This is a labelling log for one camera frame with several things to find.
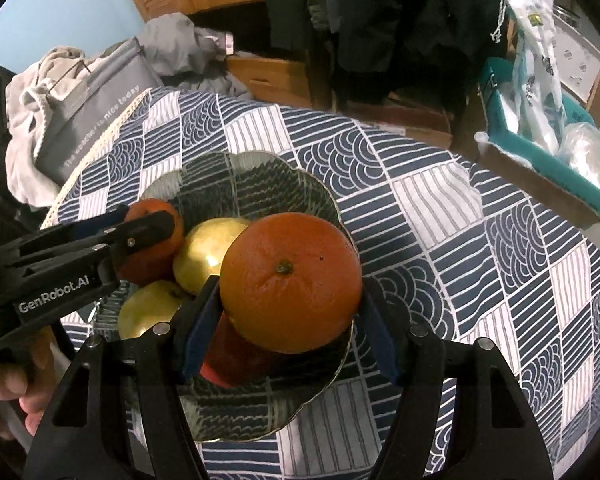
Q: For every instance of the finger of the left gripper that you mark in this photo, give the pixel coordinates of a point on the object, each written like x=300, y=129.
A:
x=58, y=239
x=117, y=243

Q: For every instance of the beige cloth pile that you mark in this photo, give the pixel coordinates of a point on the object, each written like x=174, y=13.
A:
x=31, y=98

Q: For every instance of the cardboard box under bin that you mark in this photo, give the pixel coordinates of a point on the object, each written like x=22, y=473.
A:
x=437, y=127

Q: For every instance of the clear glass plate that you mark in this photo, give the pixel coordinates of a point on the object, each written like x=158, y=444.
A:
x=252, y=185

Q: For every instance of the person's left hand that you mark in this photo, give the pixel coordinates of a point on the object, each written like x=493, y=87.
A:
x=32, y=393

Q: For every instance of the wooden drawer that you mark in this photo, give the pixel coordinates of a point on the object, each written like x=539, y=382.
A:
x=273, y=80

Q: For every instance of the black hanging jacket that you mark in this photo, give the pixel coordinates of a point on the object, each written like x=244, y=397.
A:
x=430, y=51

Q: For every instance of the dark red apple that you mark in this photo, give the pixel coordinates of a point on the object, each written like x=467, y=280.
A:
x=231, y=361

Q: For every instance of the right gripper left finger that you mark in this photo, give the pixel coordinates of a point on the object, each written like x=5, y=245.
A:
x=84, y=435

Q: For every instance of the grey fabric storage bag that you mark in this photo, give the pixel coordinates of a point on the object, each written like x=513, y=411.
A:
x=79, y=120

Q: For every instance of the round yellow-green pear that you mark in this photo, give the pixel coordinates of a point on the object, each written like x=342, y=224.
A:
x=151, y=304

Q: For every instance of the blue white patterned tablecloth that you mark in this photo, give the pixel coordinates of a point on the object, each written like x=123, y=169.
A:
x=455, y=246

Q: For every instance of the pointed yellow-green pear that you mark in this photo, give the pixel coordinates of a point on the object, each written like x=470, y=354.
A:
x=203, y=251

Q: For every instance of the large orange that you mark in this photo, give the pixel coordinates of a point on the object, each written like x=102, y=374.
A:
x=291, y=283

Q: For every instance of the clear plastic bag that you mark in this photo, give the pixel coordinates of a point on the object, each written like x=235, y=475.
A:
x=580, y=150

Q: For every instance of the teal plastic bin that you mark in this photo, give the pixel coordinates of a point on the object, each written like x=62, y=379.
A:
x=501, y=122

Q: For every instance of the white printed rice bag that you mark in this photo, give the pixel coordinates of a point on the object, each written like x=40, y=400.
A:
x=536, y=82

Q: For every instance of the white storage drawer box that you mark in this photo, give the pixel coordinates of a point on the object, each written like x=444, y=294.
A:
x=578, y=60

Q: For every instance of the grey clothes pile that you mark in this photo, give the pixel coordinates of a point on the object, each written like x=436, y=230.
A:
x=191, y=57

